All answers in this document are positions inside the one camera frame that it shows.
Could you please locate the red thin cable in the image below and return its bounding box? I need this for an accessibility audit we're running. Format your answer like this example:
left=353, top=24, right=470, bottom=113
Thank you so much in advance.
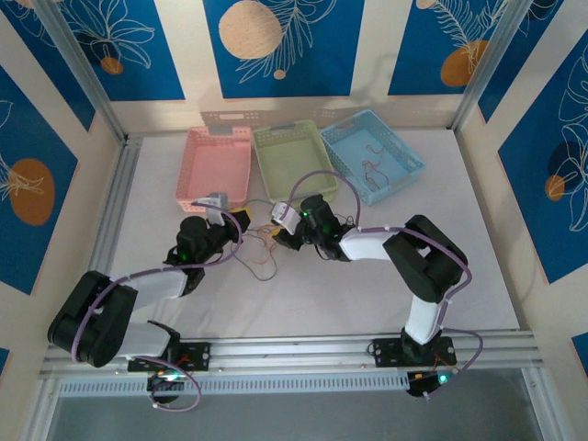
left=361, top=144, right=392, bottom=190

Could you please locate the blue plastic basket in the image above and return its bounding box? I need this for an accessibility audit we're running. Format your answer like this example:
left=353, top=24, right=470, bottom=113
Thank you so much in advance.
left=320, top=109, right=426, bottom=207

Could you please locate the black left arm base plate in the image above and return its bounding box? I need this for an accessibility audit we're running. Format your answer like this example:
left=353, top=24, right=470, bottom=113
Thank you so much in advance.
left=127, top=342, right=212, bottom=372

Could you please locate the orange thin cable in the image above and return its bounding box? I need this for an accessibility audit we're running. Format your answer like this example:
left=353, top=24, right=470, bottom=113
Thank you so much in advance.
left=241, top=227, right=279, bottom=266

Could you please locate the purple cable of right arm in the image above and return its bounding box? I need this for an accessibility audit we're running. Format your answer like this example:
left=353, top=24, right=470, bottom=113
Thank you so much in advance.
left=287, top=170, right=484, bottom=401

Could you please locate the aluminium front rail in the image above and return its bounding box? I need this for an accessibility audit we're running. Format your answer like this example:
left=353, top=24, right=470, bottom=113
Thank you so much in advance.
left=39, top=333, right=546, bottom=378

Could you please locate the right controller board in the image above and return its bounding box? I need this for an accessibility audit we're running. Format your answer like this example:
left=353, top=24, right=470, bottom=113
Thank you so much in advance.
left=406, top=369, right=454, bottom=399

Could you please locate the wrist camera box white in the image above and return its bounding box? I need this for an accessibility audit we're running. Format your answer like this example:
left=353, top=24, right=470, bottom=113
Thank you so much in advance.
left=192, top=191, right=230, bottom=227
left=270, top=201, right=302, bottom=232

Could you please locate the aluminium corner post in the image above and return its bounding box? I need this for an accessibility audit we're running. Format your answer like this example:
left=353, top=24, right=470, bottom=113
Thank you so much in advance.
left=34, top=0, right=129, bottom=141
left=449, top=0, right=527, bottom=132

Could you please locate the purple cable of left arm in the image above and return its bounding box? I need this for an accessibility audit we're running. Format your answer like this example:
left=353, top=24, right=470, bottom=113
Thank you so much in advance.
left=73, top=204, right=243, bottom=413

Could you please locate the aluminium frame leg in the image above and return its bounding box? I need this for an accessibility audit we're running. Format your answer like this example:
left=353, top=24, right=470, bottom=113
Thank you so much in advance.
left=521, top=367, right=560, bottom=441
left=25, top=376, right=63, bottom=441

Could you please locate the pink plastic basket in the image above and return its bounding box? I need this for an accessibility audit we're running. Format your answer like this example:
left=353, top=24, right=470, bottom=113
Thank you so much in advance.
left=175, top=126, right=253, bottom=213

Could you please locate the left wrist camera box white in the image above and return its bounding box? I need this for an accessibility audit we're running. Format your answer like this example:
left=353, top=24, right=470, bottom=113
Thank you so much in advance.
left=192, top=191, right=230, bottom=227

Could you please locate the left controller board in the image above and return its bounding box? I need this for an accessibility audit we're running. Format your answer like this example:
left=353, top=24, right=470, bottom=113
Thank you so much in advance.
left=146, top=371, right=185, bottom=405

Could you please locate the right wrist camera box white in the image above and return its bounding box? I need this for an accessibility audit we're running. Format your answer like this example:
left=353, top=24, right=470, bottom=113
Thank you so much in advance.
left=270, top=201, right=302, bottom=232

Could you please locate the controller board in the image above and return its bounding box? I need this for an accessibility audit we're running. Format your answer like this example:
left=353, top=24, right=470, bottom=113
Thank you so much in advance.
left=146, top=371, right=185, bottom=405
left=406, top=369, right=454, bottom=399

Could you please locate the grey thin cable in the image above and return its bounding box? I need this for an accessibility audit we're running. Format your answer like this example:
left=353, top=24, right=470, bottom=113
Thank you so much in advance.
left=236, top=254, right=277, bottom=282

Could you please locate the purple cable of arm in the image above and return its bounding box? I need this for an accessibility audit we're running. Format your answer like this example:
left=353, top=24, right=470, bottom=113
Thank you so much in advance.
left=73, top=204, right=243, bottom=413
left=287, top=170, right=484, bottom=401

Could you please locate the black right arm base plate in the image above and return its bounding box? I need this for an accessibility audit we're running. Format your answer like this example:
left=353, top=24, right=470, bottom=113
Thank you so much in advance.
left=370, top=337, right=458, bottom=368

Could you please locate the green plastic basket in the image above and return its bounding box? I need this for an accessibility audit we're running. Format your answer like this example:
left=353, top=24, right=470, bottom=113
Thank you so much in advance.
left=252, top=119, right=338, bottom=205

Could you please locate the white slotted cable duct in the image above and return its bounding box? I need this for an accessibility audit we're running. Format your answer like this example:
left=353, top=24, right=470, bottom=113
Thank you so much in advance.
left=57, top=371, right=414, bottom=397

